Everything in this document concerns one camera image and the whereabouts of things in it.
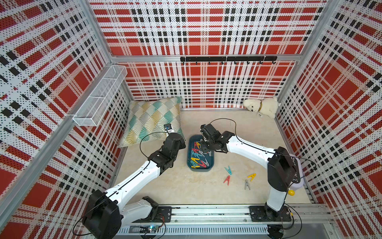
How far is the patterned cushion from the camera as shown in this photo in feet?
3.03

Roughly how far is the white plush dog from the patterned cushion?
1.99 feet

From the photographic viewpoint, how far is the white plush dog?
114 cm
